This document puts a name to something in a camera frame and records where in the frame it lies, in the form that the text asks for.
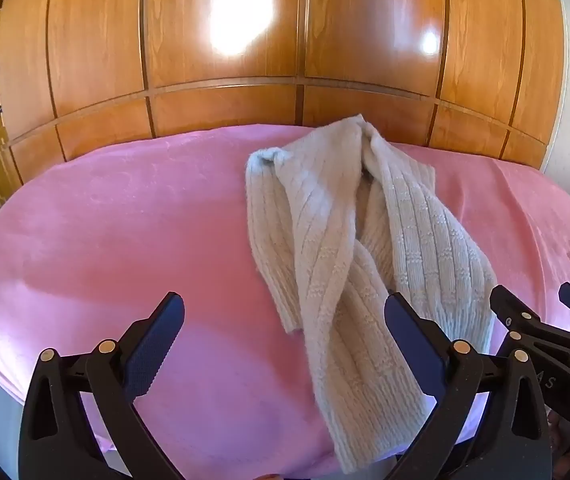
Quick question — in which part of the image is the pink blanket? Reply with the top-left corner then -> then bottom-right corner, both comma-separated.
0,122 -> 570,480

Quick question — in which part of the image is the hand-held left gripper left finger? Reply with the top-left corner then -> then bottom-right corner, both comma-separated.
17,290 -> 186,480

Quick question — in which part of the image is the white knit sweater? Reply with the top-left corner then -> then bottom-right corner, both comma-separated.
245,115 -> 497,467

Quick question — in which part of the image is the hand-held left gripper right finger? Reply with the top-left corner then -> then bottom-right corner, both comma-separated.
384,292 -> 549,480

